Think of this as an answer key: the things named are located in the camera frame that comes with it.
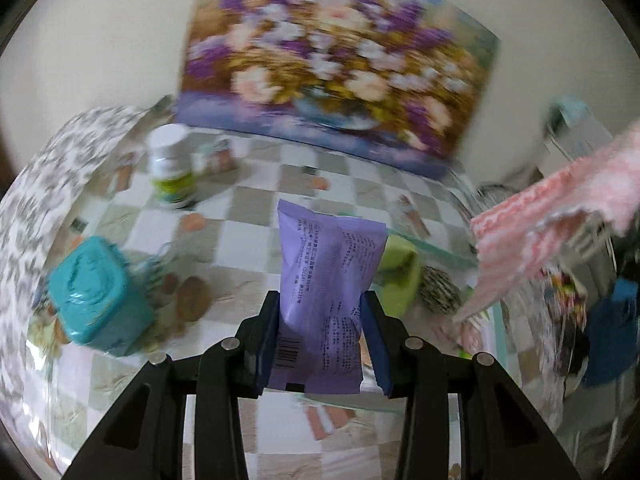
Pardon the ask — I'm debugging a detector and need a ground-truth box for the checkered printed tablecloth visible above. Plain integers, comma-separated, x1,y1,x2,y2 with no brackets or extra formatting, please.
0,105,566,461

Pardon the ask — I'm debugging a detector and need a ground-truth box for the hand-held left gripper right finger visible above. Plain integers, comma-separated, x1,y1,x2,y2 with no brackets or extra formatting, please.
360,290,581,480

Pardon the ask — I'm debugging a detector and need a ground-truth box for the flower painting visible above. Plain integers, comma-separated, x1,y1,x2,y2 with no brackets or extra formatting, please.
176,0,502,178

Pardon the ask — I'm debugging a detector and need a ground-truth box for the teal tin box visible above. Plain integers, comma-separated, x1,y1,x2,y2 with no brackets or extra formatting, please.
47,236,156,358

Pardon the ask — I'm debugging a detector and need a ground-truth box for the white bottle with green label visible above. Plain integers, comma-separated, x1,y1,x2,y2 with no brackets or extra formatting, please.
146,124,197,210

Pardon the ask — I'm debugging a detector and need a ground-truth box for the floral fabric scrunchie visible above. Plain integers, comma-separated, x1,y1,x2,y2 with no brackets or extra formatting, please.
452,317,493,356

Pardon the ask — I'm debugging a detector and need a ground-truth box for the green container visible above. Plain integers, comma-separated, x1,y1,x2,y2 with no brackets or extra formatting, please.
375,235,421,318

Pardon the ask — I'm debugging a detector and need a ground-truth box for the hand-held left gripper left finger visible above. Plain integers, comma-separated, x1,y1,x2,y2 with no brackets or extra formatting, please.
75,290,282,480

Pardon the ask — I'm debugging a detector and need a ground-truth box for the blue bag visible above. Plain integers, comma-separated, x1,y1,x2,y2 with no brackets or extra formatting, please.
582,277,640,388

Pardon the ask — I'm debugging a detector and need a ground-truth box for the purple snack packet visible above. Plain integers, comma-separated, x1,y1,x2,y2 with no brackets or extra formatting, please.
267,199,388,395

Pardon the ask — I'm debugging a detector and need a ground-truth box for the leopard print cloth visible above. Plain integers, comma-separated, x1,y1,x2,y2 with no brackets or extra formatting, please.
417,265,463,316

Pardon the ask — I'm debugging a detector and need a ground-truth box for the white rack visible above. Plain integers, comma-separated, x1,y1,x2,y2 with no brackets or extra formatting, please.
542,97,618,181

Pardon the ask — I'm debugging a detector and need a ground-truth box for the pink towel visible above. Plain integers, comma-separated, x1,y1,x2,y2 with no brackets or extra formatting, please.
452,120,640,323

